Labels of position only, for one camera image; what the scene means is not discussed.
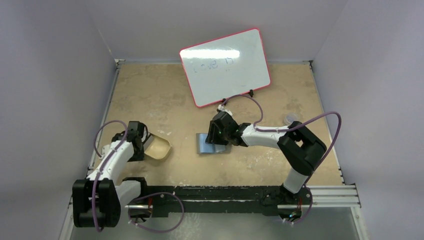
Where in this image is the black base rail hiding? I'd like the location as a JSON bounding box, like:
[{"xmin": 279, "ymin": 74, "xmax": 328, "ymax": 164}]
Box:
[{"xmin": 125, "ymin": 183, "xmax": 313, "ymax": 219}]

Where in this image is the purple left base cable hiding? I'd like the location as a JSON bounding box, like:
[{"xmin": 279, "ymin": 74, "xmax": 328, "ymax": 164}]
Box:
[{"xmin": 127, "ymin": 192, "xmax": 185, "ymax": 234}]

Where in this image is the beige plastic tray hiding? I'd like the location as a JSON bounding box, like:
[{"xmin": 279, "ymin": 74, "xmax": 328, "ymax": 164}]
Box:
[{"xmin": 143, "ymin": 133, "xmax": 172, "ymax": 161}]

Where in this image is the grey leather card holder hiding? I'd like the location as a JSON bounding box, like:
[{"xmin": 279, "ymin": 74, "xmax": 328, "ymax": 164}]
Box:
[{"xmin": 196, "ymin": 133, "xmax": 232, "ymax": 155}]

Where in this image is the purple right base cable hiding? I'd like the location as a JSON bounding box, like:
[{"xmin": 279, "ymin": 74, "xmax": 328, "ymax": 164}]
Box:
[{"xmin": 283, "ymin": 187, "xmax": 316, "ymax": 227}]

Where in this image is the red framed whiteboard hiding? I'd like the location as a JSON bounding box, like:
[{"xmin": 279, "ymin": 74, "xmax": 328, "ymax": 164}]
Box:
[{"xmin": 179, "ymin": 28, "xmax": 271, "ymax": 108}]

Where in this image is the small clear plastic cup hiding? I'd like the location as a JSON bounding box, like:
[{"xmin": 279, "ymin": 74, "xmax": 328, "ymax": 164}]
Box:
[{"xmin": 283, "ymin": 112, "xmax": 300, "ymax": 126}]

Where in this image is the aluminium frame rail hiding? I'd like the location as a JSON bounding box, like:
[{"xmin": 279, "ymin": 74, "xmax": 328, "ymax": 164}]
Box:
[{"xmin": 67, "ymin": 183, "xmax": 362, "ymax": 210}]

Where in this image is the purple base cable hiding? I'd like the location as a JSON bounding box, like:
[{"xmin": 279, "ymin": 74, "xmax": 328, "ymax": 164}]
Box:
[
  {"xmin": 283, "ymin": 187, "xmax": 316, "ymax": 227},
  {"xmin": 127, "ymin": 192, "xmax": 185, "ymax": 234}
]

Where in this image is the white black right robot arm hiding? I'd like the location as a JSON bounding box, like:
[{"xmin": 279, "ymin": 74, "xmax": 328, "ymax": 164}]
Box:
[{"xmin": 205, "ymin": 110, "xmax": 328, "ymax": 204}]

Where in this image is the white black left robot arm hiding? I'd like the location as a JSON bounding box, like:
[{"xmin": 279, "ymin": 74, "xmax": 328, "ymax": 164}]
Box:
[{"xmin": 72, "ymin": 121, "xmax": 151, "ymax": 232}]

